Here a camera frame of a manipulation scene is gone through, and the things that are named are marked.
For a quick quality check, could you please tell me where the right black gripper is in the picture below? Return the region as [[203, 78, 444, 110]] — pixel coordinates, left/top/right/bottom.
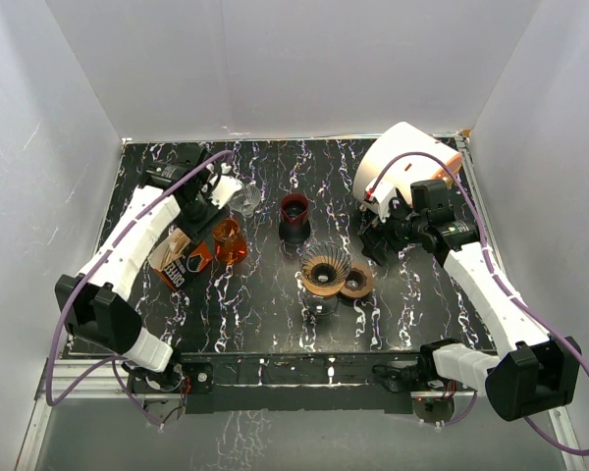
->
[[358, 192, 427, 265]]

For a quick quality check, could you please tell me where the orange coffee filter box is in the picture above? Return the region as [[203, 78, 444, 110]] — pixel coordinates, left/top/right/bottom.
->
[[147, 229, 213, 291]]

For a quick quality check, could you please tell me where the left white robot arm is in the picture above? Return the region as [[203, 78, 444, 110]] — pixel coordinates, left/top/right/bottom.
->
[[55, 148, 242, 392]]

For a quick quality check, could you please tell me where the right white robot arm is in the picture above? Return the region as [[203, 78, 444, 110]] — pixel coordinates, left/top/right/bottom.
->
[[353, 180, 580, 421]]

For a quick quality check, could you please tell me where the clear ribbed glass dripper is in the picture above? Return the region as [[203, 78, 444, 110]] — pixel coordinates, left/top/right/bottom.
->
[[228, 183, 261, 218]]

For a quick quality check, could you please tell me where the red black dripper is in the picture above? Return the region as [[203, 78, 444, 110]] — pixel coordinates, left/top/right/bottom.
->
[[279, 193, 311, 244]]

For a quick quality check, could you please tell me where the white orange coffee grinder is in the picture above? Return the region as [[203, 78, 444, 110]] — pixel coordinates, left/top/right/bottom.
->
[[352, 122, 462, 209]]

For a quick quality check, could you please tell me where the orange glass carafe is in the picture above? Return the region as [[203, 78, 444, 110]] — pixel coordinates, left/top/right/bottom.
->
[[212, 218, 247, 265]]

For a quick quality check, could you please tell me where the clear glass server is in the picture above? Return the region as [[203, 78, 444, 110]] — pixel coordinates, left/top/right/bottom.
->
[[302, 293, 339, 317]]

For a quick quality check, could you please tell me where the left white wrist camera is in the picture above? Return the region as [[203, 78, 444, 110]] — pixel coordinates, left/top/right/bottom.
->
[[210, 176, 243, 209]]

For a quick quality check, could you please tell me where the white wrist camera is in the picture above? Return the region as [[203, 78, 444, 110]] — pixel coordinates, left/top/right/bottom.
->
[[210, 176, 243, 209], [364, 180, 397, 223]]

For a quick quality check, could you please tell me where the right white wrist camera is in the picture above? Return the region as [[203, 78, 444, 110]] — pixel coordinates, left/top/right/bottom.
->
[[364, 180, 397, 223]]

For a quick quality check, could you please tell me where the dark brown wooden ring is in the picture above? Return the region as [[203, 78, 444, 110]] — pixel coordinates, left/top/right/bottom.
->
[[341, 262, 374, 299]]

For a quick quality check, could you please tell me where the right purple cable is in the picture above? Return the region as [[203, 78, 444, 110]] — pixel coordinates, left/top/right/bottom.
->
[[367, 150, 589, 457]]

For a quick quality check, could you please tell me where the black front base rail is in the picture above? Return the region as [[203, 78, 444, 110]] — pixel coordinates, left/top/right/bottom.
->
[[127, 350, 477, 416]]

